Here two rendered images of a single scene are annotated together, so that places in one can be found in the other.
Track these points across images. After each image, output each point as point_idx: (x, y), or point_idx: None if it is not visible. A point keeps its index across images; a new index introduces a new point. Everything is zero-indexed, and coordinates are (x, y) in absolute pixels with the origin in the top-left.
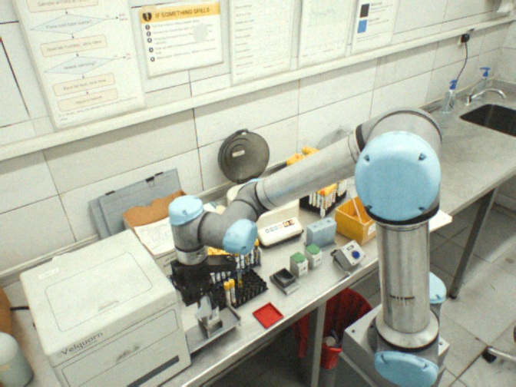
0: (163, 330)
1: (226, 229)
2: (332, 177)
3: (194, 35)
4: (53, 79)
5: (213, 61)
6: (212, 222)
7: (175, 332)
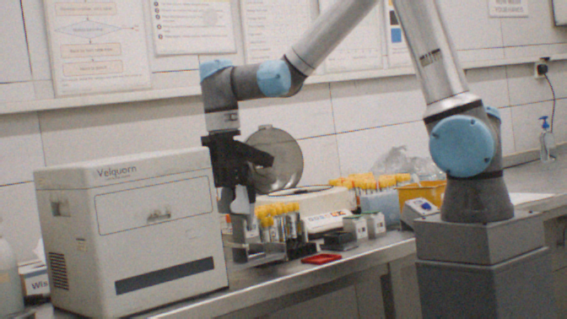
0: (196, 202)
1: (258, 65)
2: (353, 6)
3: (203, 18)
4: (62, 39)
5: (225, 50)
6: (244, 66)
7: (209, 215)
